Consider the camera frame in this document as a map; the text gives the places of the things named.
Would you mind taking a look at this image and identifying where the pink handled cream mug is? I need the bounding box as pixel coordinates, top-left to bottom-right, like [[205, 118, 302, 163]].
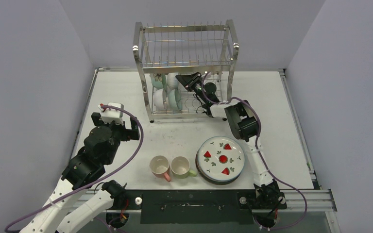
[[149, 155, 171, 182]]

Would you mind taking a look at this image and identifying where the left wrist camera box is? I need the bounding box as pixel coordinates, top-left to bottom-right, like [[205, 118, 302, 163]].
[[98, 103, 124, 125]]

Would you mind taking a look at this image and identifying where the purple cable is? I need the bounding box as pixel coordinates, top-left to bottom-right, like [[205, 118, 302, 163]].
[[4, 104, 145, 233], [201, 72, 308, 231]]

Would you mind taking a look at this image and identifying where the aluminium rail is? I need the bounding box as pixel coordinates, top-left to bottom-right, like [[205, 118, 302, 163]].
[[278, 68, 320, 189], [50, 189, 338, 213]]

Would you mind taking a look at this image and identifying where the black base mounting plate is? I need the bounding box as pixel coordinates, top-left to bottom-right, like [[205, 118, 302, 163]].
[[110, 189, 287, 224]]

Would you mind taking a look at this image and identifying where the aluminium right side rail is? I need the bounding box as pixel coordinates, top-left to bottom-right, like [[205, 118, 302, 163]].
[[278, 68, 320, 189]]

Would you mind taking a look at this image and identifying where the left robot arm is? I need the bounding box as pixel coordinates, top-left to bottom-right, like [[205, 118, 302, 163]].
[[21, 105, 144, 233]]

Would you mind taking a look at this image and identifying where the green handled cream mug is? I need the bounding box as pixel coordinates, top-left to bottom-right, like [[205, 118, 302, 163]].
[[170, 156, 198, 179]]

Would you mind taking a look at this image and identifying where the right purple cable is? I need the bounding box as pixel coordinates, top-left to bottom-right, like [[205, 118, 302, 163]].
[[201, 72, 308, 231]]

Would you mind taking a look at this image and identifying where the dark bottom plate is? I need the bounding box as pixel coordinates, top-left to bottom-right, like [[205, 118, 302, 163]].
[[195, 161, 241, 185]]

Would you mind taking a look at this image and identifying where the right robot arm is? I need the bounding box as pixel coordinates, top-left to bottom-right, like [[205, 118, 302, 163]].
[[175, 72, 286, 230]]

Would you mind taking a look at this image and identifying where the strawberry pattern top plate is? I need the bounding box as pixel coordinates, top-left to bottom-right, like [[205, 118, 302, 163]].
[[195, 136, 245, 181]]

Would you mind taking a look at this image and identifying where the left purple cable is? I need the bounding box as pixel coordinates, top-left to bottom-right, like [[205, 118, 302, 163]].
[[4, 104, 145, 233]]

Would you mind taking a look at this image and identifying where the aluminium front rail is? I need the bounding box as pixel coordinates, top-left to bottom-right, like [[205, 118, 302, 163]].
[[50, 189, 338, 213]]

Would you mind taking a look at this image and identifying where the stainless steel dish rack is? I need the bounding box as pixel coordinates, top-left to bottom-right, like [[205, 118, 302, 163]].
[[132, 19, 239, 123]]

